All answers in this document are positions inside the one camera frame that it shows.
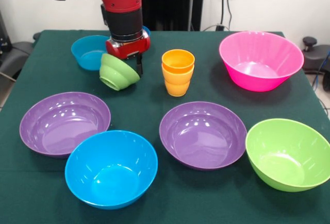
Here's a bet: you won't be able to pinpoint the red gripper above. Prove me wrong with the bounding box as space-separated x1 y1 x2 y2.
106 30 151 76

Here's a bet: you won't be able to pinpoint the small green bowl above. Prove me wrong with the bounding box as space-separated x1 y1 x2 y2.
99 53 141 91

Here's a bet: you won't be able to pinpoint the orange cup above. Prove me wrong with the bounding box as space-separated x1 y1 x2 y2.
162 49 195 74

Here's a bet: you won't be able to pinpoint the purple bowl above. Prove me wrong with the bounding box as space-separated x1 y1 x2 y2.
19 92 111 158
159 101 248 171

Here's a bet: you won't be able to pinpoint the yellow cup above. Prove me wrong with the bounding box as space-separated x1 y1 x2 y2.
162 64 195 97

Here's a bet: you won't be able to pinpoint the small light blue bowl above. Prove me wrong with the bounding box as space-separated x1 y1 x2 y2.
71 35 110 71

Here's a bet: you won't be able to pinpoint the large blue bowl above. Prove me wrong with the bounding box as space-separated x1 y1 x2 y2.
64 130 158 210

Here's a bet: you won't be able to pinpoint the large pink bowl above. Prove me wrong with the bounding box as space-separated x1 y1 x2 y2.
219 31 305 93

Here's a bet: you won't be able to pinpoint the black chair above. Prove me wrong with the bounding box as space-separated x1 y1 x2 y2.
0 10 42 80

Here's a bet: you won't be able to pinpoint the dark green table cloth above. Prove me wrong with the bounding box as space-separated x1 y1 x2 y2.
0 30 330 224

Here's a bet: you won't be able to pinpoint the black knobbed equipment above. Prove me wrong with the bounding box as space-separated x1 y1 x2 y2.
302 36 330 93

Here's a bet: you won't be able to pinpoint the large green bowl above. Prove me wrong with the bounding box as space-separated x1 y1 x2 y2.
245 118 330 193

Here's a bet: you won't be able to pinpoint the black cables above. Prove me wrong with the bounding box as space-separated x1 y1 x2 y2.
202 0 233 32

